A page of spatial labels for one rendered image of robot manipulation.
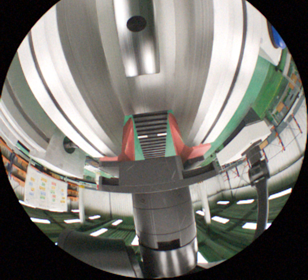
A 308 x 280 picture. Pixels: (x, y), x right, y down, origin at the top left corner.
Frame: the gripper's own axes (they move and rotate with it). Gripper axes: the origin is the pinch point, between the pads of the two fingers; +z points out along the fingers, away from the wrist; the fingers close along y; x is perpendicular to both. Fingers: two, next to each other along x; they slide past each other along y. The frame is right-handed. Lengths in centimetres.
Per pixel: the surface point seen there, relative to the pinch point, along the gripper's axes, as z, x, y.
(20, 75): -2.5, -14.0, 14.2
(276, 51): -4.1, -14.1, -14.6
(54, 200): -83, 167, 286
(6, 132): -6.8, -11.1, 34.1
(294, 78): 45, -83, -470
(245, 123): 2.7, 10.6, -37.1
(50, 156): -6.5, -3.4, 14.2
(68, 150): -3.8, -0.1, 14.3
